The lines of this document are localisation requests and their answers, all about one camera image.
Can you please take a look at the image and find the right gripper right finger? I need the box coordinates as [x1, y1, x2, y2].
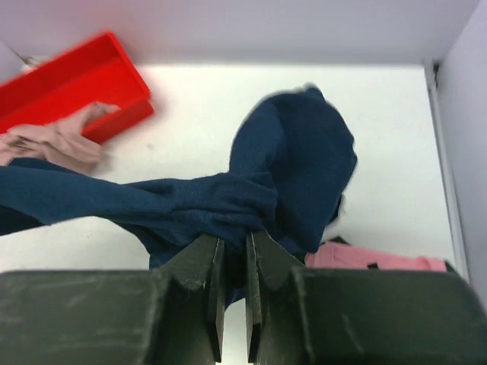
[246, 230, 316, 362]

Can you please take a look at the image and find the bright pink folded t shirt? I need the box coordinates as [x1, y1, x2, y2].
[305, 243, 447, 272]

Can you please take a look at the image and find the navy blue t shirt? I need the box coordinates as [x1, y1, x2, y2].
[1, 86, 358, 304]

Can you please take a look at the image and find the red plastic bin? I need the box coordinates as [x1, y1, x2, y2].
[1, 31, 154, 144]

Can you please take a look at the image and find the dusty pink t shirt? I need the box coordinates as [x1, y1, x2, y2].
[1, 102, 119, 175]

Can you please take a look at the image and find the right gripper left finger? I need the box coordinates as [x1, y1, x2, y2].
[154, 235, 225, 362]

